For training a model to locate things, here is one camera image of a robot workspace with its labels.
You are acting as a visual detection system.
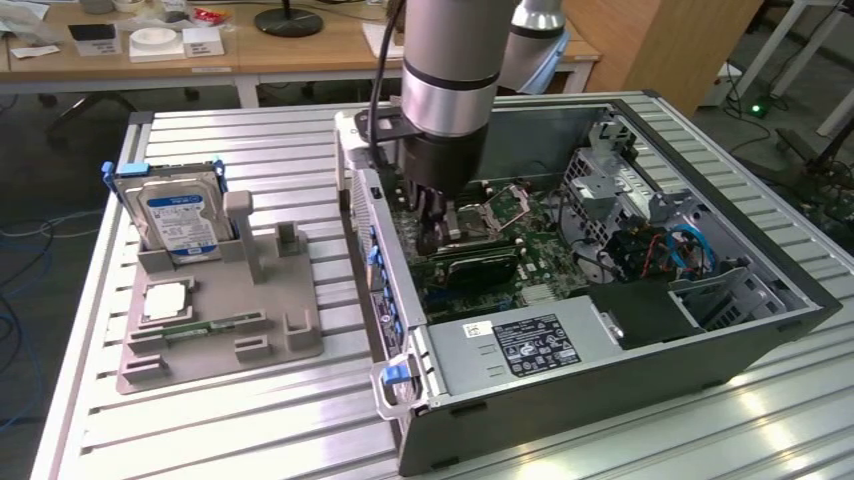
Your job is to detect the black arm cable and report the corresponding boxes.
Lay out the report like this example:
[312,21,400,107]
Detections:
[368,0,407,169]

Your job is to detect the small silver chipset heatsink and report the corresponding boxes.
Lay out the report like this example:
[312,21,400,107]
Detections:
[517,284,562,306]

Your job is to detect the open black PC case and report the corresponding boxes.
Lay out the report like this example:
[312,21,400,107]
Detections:
[331,97,843,476]

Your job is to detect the black plastic shroud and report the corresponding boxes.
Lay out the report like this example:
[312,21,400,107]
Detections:
[589,281,707,351]

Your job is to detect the grey parts rack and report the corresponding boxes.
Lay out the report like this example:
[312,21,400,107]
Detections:
[114,189,327,396]

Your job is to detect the metal socket cover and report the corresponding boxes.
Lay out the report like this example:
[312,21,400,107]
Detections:
[483,183,541,227]

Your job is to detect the white paper slip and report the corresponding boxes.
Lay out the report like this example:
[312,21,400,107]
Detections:
[8,44,60,60]

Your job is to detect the blue wire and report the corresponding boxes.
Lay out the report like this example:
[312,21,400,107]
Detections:
[665,225,721,282]

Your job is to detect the green RAM stick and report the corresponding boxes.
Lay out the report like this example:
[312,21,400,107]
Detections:
[136,312,266,342]
[433,241,527,259]

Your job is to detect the white round dish on box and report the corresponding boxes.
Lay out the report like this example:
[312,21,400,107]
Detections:
[127,27,188,65]

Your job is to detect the black chair base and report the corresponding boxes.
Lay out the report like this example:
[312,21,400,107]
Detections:
[39,87,139,147]

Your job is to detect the green motherboard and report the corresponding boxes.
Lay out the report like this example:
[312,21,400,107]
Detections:
[390,177,593,325]

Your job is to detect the white papers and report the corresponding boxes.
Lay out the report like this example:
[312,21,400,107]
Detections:
[362,22,406,62]

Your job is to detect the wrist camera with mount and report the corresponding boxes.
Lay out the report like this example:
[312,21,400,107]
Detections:
[351,108,420,149]

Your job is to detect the wooden desk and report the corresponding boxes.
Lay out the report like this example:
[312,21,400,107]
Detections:
[0,0,602,96]

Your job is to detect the metal disk bay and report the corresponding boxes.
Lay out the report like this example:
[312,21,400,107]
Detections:
[559,117,693,236]

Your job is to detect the hard disk in blue caddy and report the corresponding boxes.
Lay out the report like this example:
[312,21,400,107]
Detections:
[99,156,234,265]

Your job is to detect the silver CPU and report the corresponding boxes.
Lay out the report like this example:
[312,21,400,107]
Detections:
[140,282,194,322]

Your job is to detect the grey power supply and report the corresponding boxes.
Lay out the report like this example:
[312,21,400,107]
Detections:
[423,297,626,397]

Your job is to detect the clear plastic bag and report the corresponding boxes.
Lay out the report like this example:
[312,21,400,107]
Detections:
[0,4,68,44]

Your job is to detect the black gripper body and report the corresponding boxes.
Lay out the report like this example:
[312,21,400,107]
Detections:
[402,130,490,200]

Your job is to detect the wooden cabinet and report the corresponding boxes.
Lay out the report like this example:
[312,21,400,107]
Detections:
[579,0,766,116]

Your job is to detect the beige card retention latch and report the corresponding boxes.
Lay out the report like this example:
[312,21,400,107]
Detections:
[331,110,379,174]

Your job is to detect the white box with black top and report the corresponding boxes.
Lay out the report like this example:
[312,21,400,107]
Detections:
[66,22,126,57]

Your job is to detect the green graphics card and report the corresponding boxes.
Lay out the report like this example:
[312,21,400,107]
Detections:
[407,242,530,301]

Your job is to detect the white labelled box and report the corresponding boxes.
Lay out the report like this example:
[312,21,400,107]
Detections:
[180,25,227,58]

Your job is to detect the black round lamp base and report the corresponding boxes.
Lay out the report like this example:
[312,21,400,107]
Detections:
[252,7,327,39]

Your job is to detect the CPU socket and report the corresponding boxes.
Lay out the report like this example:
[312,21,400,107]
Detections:
[453,204,501,247]

